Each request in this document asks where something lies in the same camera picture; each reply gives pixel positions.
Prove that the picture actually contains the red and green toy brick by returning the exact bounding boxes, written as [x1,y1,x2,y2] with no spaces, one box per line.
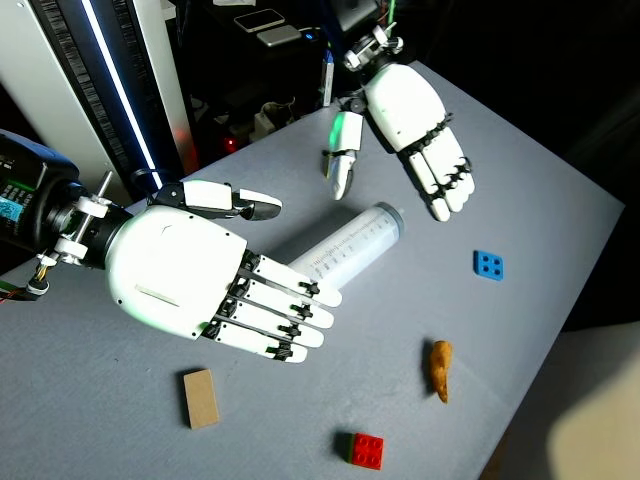
[342,432,386,471]

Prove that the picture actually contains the brown toy food piece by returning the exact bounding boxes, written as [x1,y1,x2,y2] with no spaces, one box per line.
[429,339,455,404]

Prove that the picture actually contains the large clear plastic syringe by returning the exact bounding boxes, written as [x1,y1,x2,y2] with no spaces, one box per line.
[287,201,407,291]

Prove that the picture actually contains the white column with blue light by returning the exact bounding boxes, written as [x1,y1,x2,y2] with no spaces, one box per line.
[0,0,199,201]

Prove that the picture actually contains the white-edged smartphone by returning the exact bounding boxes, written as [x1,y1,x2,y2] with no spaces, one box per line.
[233,8,286,35]

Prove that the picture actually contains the blue block with four holes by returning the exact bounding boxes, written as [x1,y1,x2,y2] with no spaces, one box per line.
[472,249,506,282]

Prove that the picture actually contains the grey table cloth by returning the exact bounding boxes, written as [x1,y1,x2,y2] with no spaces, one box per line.
[0,59,626,480]

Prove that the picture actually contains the silver flat device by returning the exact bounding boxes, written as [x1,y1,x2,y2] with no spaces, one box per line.
[257,24,304,50]

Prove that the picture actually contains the plain wooden block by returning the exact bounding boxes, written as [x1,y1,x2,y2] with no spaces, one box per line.
[182,368,221,430]

